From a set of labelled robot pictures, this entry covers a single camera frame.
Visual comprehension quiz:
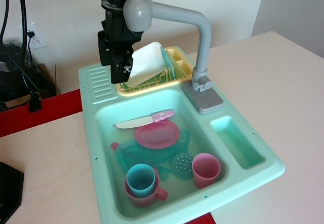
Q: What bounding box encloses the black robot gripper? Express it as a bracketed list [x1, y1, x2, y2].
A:
[98, 0, 141, 84]

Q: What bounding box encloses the grey toy faucet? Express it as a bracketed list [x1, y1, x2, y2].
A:
[123, 0, 223, 115]

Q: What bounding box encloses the teal plate in rack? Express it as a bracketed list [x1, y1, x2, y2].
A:
[160, 46, 175, 81]

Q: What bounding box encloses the yellow dish rack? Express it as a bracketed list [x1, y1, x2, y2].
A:
[115, 46, 193, 97]

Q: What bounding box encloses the pink scalloped plate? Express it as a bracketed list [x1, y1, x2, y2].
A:
[134, 120, 180, 150]

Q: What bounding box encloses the teal toy tray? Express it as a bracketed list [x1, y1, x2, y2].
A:
[110, 129, 190, 172]

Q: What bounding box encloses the mint green toy sink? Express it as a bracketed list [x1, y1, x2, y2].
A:
[78, 64, 285, 223]

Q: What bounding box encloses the black bag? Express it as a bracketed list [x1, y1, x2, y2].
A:
[1, 40, 56, 102]

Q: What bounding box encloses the cardboard box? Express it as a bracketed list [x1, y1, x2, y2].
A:
[1, 63, 57, 110]

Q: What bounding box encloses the blue toy cup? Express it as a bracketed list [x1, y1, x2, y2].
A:
[126, 163, 155, 198]

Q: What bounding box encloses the teal toy fork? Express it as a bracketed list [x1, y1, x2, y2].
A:
[154, 166, 172, 181]

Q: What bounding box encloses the teal strainer disc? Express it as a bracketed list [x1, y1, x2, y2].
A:
[172, 153, 193, 179]

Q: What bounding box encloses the pink toy tumbler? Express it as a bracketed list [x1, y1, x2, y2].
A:
[192, 153, 221, 189]

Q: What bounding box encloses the pink toy mug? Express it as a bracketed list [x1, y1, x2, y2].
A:
[123, 168, 169, 207]

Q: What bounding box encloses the black object bottom left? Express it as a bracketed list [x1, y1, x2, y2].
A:
[1, 162, 24, 223]

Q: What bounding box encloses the toy knife pink handle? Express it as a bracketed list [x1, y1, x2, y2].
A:
[113, 109, 175, 129]

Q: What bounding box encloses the white wall outlet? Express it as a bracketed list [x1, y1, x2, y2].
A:
[27, 23, 47, 50]

